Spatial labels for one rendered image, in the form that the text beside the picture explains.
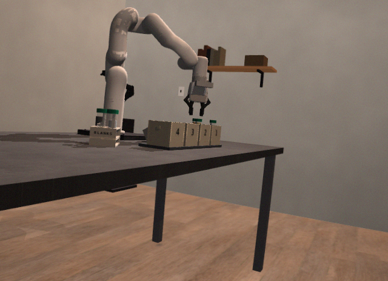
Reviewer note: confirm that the peach tube rack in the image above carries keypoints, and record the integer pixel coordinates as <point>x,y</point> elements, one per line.
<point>103,136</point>

